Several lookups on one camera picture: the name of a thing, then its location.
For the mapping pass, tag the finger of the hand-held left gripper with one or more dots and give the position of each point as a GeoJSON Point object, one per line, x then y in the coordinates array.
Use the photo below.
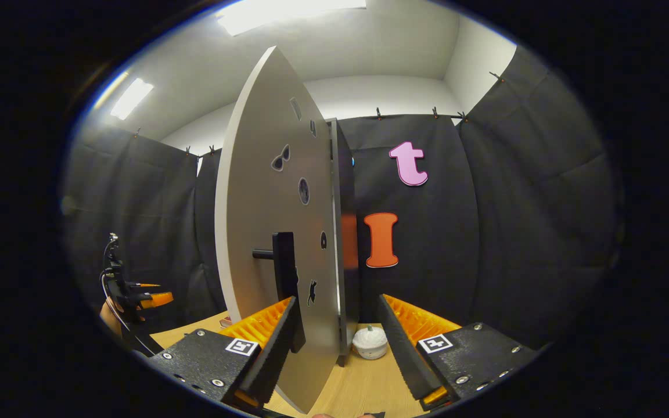
{"type": "Point", "coordinates": [157, 300]}
{"type": "Point", "coordinates": [147, 285]}

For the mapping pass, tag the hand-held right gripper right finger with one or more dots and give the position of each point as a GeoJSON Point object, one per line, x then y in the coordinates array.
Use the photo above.
{"type": "Point", "coordinates": [404, 360]}

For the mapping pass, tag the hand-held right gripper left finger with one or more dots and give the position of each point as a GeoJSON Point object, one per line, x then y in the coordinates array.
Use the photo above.
{"type": "Point", "coordinates": [276, 354]}

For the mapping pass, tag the grey cabinet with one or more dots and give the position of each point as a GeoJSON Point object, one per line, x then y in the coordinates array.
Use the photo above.
{"type": "Point", "coordinates": [347, 232]}

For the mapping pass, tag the beige cabinet door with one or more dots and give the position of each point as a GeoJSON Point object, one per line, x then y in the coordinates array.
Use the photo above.
{"type": "Point", "coordinates": [265, 203]}

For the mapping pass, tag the white lidded ceramic jar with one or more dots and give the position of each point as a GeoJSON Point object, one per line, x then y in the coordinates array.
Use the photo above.
{"type": "Point", "coordinates": [370, 343]}

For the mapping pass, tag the black backdrop cloth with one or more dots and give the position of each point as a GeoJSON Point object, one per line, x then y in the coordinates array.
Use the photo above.
{"type": "Point", "coordinates": [514, 232]}

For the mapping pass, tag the small ceiling light panel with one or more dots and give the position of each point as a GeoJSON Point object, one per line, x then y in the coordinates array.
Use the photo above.
{"type": "Point", "coordinates": [131, 98]}

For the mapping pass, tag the large ceiling light panel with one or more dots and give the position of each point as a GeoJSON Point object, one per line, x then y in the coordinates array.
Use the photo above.
{"type": "Point", "coordinates": [288, 14]}

